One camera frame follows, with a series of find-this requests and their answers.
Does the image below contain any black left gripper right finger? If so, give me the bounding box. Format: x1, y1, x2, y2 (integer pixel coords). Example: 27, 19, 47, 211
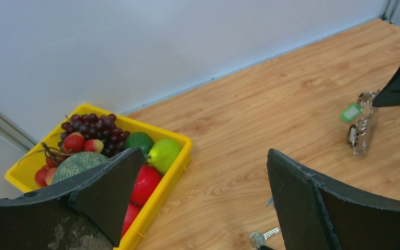
267, 149, 400, 249

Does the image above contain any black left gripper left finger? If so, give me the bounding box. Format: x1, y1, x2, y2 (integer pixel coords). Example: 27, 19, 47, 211
0, 147, 144, 249

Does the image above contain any silver key with blue tag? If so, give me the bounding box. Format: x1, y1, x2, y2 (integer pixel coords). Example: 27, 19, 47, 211
248, 227, 280, 249

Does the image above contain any silver keyring bunch with keys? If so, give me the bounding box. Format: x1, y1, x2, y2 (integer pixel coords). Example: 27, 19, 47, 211
341, 90, 380, 157

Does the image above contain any red apple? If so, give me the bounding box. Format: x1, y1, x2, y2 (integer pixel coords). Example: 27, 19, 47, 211
130, 165, 163, 207
121, 203, 140, 237

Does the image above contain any green netted melon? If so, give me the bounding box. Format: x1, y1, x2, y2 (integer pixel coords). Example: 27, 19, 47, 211
52, 152, 108, 184

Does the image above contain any red-yellow peach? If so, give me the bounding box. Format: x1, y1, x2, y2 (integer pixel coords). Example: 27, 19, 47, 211
83, 139, 104, 153

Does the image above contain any yellow plastic fruit tray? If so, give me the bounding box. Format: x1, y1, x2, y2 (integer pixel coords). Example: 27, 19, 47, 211
5, 115, 192, 249

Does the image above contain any dark purple grape bunch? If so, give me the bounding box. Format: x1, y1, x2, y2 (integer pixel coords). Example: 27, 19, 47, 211
57, 113, 130, 158

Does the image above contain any dark green lime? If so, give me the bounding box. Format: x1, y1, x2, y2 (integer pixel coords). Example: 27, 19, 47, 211
124, 132, 155, 159

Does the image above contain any yellow-green pear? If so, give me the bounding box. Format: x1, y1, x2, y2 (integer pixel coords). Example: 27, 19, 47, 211
147, 138, 182, 175

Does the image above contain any right aluminium frame post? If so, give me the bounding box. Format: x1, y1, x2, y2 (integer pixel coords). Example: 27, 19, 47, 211
379, 0, 400, 23

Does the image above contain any aluminium frame post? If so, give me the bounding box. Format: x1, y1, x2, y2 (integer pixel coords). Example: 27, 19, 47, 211
0, 112, 37, 152
379, 0, 400, 23

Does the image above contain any left aluminium frame post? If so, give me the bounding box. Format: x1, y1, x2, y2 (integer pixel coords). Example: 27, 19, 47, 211
0, 112, 37, 152

